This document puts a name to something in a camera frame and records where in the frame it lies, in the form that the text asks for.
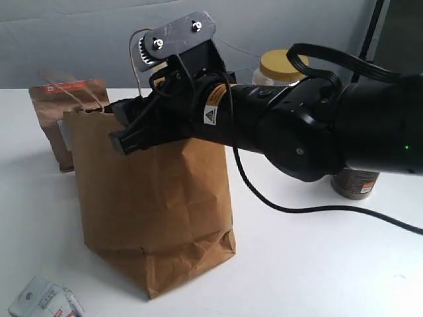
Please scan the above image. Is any black stand pole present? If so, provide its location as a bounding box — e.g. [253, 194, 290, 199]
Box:
[358, 0, 385, 62]

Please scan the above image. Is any clear jar yellow lid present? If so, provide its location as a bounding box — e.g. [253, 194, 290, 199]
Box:
[252, 49, 305, 87]

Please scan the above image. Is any metal pull-tab can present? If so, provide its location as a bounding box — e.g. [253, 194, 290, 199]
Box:
[330, 168, 379, 200]

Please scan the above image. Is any white plastic packet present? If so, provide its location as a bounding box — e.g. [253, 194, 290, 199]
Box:
[8, 276, 87, 317]

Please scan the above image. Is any brown coffee pouch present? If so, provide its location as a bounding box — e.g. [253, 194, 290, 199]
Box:
[28, 70, 109, 172]

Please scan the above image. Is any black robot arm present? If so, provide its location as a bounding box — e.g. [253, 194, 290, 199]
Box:
[109, 42, 422, 182]

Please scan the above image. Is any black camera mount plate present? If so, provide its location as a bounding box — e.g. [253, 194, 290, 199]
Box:
[132, 11, 216, 73]

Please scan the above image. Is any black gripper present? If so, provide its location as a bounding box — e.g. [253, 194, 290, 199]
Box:
[105, 40, 237, 155]

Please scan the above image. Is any black cable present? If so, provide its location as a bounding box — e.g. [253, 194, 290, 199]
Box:
[171, 42, 423, 236]

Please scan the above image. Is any brown paper bag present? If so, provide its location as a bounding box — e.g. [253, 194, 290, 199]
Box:
[64, 108, 236, 298]

